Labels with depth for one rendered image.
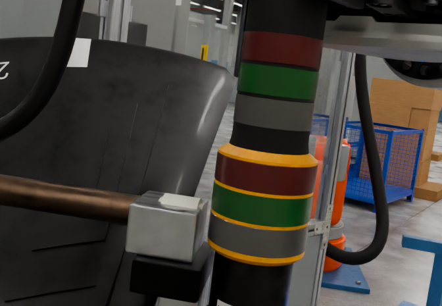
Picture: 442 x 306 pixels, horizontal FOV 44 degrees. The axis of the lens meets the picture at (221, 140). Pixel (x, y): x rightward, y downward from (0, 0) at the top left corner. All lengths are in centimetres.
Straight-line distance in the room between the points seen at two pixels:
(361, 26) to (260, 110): 9
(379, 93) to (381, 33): 805
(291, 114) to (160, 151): 13
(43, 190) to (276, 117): 11
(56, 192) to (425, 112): 795
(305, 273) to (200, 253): 149
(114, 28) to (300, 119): 83
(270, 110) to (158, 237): 7
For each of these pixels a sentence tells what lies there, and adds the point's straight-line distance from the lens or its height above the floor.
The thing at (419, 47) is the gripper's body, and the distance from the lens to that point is 27.
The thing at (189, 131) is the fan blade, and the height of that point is 138.
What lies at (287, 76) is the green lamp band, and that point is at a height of 142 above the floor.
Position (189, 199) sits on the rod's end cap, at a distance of 24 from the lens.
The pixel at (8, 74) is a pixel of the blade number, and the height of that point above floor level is 140.
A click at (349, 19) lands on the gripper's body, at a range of 29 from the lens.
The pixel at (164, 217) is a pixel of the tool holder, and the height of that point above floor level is 136.
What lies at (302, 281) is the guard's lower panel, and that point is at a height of 82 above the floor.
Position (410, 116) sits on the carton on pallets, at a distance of 819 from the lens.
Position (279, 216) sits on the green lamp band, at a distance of 22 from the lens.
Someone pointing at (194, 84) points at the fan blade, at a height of 141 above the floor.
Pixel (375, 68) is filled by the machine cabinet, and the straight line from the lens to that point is 1099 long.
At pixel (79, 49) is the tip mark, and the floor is 142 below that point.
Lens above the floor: 142
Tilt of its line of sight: 7 degrees down
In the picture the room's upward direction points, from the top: 7 degrees clockwise
